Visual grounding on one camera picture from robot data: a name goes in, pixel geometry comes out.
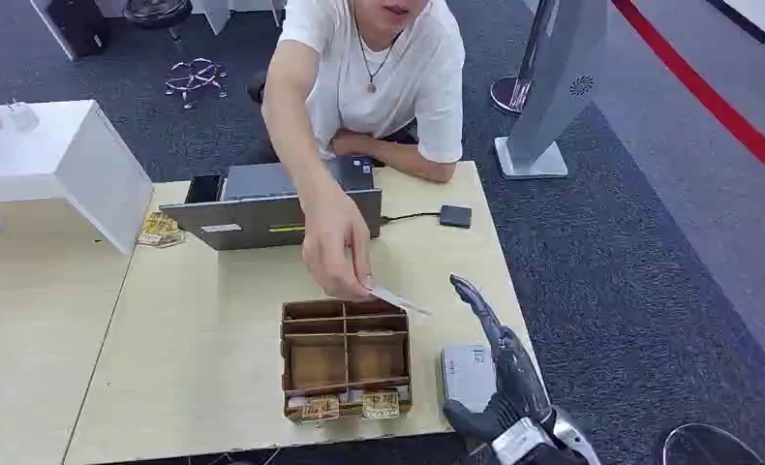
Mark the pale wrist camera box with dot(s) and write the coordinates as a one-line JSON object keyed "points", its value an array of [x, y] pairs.
{"points": [[520, 439]]}

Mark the chrome stanchion post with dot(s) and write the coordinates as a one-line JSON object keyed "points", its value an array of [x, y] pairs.
{"points": [[514, 90]]}

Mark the grey kiosk stand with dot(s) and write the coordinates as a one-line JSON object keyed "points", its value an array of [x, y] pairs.
{"points": [[559, 83]]}

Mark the grey card reader device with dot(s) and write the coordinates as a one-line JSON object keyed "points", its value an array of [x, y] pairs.
{"points": [[469, 378]]}

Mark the white plinth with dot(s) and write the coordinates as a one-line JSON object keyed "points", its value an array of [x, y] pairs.
{"points": [[758, 16]]}

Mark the gold printed card stack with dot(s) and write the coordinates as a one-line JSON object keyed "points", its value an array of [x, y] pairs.
{"points": [[315, 408], [380, 405]]}

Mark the person's right hand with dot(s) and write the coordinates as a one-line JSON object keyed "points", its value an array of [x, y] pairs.
{"points": [[334, 241]]}

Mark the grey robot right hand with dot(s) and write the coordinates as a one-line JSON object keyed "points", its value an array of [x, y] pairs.
{"points": [[517, 378]]}

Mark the brown wooden card box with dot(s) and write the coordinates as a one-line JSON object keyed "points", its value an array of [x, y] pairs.
{"points": [[347, 359]]}

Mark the loose gold card pile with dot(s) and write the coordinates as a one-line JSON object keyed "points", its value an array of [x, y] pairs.
{"points": [[160, 230]]}

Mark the person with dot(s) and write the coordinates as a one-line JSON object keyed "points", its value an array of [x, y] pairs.
{"points": [[382, 83]]}

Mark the clear plastic holder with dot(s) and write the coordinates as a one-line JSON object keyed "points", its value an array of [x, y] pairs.
{"points": [[23, 117]]}

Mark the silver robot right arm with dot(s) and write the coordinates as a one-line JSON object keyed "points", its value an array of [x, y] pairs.
{"points": [[575, 439]]}

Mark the chrome chair base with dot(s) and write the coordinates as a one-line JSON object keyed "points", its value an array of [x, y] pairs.
{"points": [[195, 78]]}

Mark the small black box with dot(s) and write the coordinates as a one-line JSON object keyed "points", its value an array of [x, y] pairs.
{"points": [[203, 189]]}

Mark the black adapter box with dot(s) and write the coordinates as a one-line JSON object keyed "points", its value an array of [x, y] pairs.
{"points": [[455, 216]]}

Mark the red floor tape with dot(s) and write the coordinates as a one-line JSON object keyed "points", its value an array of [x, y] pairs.
{"points": [[709, 96]]}

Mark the black cabinet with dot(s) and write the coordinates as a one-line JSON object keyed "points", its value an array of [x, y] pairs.
{"points": [[78, 25]]}

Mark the white cabinet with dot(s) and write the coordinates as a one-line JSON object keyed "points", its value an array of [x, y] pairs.
{"points": [[49, 160]]}

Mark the round black fan base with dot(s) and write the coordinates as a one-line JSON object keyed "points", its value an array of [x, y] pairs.
{"points": [[158, 11]]}

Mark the white card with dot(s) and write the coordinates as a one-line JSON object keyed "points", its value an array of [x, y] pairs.
{"points": [[398, 300]]}

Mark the grey laptop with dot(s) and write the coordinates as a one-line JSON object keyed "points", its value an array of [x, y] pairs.
{"points": [[254, 218]]}

